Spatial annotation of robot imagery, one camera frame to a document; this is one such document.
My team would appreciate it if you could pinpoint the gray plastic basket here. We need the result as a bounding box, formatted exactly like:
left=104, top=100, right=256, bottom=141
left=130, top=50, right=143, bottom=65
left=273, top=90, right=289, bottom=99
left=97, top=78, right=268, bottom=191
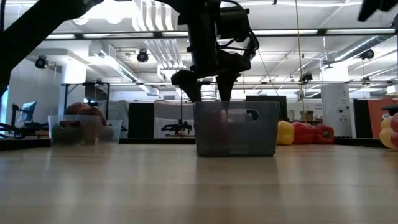
left=193, top=100, right=280, bottom=157

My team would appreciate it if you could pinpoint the black narrow wall panel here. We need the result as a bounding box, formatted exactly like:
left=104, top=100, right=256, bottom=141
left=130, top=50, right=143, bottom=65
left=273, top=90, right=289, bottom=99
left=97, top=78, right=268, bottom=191
left=353, top=98, right=370, bottom=139

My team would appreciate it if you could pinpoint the silver ceiling air duct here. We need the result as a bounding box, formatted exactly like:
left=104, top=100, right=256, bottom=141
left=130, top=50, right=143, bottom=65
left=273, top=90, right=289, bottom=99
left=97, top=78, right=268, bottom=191
left=323, top=34, right=391, bottom=68

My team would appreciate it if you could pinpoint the orange wall panel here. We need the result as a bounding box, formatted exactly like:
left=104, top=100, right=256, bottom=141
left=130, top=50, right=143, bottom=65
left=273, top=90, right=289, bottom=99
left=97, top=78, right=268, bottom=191
left=368, top=98, right=398, bottom=139

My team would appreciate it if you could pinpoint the clear plastic bin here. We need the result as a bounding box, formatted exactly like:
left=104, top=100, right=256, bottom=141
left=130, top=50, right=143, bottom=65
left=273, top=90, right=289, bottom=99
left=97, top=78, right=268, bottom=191
left=48, top=114, right=123, bottom=146

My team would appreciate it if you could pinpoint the black partition panel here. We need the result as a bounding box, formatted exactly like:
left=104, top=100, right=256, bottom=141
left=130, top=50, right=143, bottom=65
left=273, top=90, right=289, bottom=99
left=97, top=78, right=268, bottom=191
left=127, top=102, right=155, bottom=139

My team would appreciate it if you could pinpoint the thin hanging cable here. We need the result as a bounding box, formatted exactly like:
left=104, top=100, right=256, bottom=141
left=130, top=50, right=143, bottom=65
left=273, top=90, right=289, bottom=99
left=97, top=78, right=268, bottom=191
left=294, top=0, right=305, bottom=122

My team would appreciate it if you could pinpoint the red apple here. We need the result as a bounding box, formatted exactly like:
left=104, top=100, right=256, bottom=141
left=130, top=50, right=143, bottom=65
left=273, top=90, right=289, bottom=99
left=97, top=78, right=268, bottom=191
left=52, top=101, right=91, bottom=144
left=79, top=106, right=107, bottom=142

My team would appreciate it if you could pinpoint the brown cardboard box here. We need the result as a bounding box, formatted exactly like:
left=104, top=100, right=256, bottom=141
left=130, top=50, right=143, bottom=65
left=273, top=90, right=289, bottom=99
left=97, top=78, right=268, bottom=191
left=300, top=110, right=315, bottom=123

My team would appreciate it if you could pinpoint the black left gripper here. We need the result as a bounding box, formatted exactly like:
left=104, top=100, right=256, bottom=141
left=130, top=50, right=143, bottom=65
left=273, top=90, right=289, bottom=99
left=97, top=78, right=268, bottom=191
left=170, top=12, right=252, bottom=103

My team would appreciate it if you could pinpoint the white ceiling pipe bundle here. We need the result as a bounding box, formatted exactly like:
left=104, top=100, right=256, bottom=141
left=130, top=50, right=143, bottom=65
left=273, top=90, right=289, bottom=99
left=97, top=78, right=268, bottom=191
left=133, top=0, right=189, bottom=83

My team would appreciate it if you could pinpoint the blue lit monitor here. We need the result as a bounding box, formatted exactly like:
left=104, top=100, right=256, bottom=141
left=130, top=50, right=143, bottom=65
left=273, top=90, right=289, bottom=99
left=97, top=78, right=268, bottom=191
left=17, top=101, right=37, bottom=123

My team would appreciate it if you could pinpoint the white column with switches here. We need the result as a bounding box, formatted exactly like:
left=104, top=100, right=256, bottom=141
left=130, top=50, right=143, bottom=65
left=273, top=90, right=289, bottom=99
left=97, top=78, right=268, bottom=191
left=321, top=65, right=354, bottom=138

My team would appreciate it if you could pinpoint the black background rig frame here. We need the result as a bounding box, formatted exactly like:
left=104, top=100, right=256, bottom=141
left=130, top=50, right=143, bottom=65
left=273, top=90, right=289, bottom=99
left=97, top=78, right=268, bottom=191
left=62, top=80, right=229, bottom=125

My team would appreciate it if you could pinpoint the black table frame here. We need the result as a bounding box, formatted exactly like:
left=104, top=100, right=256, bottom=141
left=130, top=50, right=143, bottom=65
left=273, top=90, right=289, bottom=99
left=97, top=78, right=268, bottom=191
left=0, top=136, right=388, bottom=151

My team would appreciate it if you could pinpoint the white rectangular ceiling duct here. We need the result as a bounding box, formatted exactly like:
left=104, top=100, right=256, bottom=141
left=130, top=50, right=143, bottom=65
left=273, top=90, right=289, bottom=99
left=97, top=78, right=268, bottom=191
left=88, top=42, right=159, bottom=96

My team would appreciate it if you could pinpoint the white partition panel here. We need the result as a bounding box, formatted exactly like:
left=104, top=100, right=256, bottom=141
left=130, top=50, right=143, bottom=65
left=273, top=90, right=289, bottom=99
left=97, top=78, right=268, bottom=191
left=154, top=101, right=197, bottom=139

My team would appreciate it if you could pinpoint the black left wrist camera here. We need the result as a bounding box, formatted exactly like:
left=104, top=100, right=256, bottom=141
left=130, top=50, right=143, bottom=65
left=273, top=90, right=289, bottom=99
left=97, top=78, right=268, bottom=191
left=216, top=6, right=251, bottom=43

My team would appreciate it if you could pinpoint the yellow bell pepper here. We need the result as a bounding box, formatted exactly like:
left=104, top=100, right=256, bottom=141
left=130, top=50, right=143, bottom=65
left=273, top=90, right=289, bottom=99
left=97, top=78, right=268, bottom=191
left=276, top=120, right=295, bottom=146
left=378, top=115, right=397, bottom=150

